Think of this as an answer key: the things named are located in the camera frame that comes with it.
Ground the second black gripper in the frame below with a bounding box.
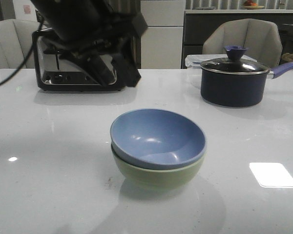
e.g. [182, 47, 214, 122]
[60, 11, 147, 87]

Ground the blue bowl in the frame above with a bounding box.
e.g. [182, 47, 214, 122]
[110, 109, 207, 170]

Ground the green bowl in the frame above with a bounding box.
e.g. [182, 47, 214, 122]
[111, 148, 205, 190]

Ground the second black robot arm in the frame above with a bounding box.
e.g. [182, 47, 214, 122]
[32, 0, 147, 91]

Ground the white cabinet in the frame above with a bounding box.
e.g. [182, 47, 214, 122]
[140, 0, 186, 69]

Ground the black and chrome toaster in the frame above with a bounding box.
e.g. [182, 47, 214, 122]
[32, 28, 126, 92]

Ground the clear plastic food container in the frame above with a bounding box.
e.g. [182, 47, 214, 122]
[185, 54, 257, 71]

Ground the dark grey counter unit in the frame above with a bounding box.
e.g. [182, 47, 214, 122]
[182, 9, 293, 68]

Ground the beige chair on left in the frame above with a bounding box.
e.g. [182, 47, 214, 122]
[0, 19, 40, 69]

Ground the beige chair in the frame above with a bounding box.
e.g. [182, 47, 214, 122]
[202, 19, 282, 68]
[0, 19, 40, 69]

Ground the glass pot lid blue knob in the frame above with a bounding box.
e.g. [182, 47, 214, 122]
[200, 45, 269, 75]

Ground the dark blue saucepan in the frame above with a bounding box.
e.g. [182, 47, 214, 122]
[201, 62, 293, 107]

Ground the fruit bowl on counter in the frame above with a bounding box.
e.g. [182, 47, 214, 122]
[242, 0, 265, 10]

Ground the beige chair on right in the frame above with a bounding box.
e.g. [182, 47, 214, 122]
[202, 19, 282, 68]

